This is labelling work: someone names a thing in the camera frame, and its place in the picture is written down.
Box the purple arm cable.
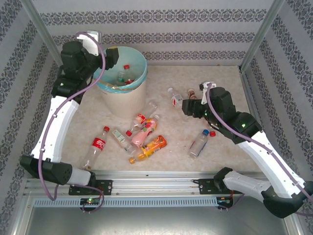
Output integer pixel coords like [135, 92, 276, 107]
[39, 31, 107, 213]
[206, 83, 313, 217]

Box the beige trash bin blue liner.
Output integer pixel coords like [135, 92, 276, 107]
[94, 46, 149, 93]

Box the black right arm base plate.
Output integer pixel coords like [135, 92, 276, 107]
[198, 178, 244, 195]

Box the pink drink bottle white cap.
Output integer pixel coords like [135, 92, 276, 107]
[131, 115, 161, 149]

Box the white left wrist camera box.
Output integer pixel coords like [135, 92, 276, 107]
[76, 29, 102, 55]

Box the aluminium left frame post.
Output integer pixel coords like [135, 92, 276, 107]
[21, 0, 70, 74]

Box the aluminium mounting rail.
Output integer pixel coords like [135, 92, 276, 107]
[23, 170, 291, 196]

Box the grey sheet metal shelf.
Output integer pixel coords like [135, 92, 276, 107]
[12, 195, 301, 235]

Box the orange juice bottle orange cap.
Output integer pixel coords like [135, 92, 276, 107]
[129, 135, 168, 165]

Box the blue label bottle blue cap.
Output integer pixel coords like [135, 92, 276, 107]
[187, 129, 210, 160]

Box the aluminium right side rail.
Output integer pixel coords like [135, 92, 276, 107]
[239, 68, 279, 176]

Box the small clear bottle green-white label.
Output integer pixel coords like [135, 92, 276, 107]
[112, 129, 137, 156]

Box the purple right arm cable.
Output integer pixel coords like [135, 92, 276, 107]
[206, 83, 313, 217]

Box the cream plastic waste bin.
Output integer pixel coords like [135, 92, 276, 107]
[99, 78, 147, 118]

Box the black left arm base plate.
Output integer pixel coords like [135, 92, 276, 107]
[68, 180, 113, 196]

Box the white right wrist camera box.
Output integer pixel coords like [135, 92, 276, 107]
[199, 82, 218, 106]

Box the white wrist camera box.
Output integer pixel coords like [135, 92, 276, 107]
[76, 29, 102, 55]
[199, 82, 218, 106]

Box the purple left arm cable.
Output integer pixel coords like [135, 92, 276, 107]
[39, 31, 107, 213]

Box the clear cola bottle red label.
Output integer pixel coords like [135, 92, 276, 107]
[82, 126, 111, 171]
[121, 64, 135, 85]

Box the clear bottle orange-red label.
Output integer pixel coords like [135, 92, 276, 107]
[125, 100, 159, 137]

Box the brown coffee drink bottle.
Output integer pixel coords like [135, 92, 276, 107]
[187, 88, 200, 101]

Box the grey slotted cable duct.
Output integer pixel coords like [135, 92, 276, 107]
[33, 197, 234, 208]

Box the clear bottle red-white label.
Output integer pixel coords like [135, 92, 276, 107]
[167, 87, 191, 122]

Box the aluminium frame post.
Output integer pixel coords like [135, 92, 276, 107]
[239, 0, 286, 71]
[21, 0, 70, 74]

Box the small circuit board green light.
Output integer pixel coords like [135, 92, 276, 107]
[80, 197, 101, 206]

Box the aluminium right frame post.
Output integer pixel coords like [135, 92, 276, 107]
[239, 0, 286, 71]

